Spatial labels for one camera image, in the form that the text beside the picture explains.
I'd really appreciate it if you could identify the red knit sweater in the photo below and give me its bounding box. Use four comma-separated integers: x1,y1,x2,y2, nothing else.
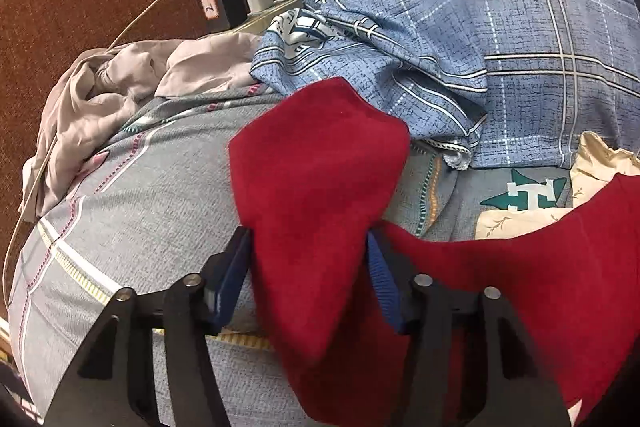
229,78,639,426

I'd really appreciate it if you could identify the grey patterned bed sheet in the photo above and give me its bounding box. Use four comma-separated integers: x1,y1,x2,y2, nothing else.
9,86,570,426

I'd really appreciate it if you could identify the cream floral pillow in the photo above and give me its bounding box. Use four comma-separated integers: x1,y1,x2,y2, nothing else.
475,131,639,239

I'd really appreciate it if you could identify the beige crumpled garment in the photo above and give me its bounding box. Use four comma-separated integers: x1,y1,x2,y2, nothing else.
20,32,262,222

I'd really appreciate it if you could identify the blue plaid quilt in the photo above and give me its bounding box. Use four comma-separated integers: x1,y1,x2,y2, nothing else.
250,0,639,170

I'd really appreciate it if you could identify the white power strip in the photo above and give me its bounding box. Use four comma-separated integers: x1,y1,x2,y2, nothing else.
228,0,303,35

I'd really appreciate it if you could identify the black power adapter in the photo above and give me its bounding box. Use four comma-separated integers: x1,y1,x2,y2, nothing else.
198,0,248,34

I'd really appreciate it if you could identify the white charging cable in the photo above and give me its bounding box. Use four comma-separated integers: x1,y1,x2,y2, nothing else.
1,0,260,308

